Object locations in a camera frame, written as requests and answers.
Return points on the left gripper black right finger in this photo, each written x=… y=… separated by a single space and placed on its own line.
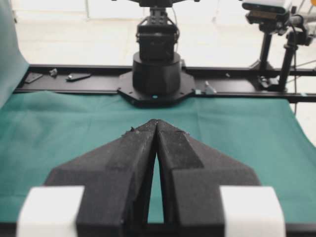
x=207 y=193

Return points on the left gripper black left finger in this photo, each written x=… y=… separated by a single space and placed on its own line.
x=94 y=194

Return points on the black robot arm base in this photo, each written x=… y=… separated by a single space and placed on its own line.
x=156 y=76

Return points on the green table cloth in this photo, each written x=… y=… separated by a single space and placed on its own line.
x=43 y=129

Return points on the black flat bracket piece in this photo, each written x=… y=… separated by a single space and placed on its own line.
x=77 y=76

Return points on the black metal frame rail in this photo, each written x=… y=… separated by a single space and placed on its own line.
x=210 y=82

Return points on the black camera stand post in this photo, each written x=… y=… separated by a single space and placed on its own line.
x=290 y=50

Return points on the white grey camera on stand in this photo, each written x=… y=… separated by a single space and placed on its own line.
x=275 y=16

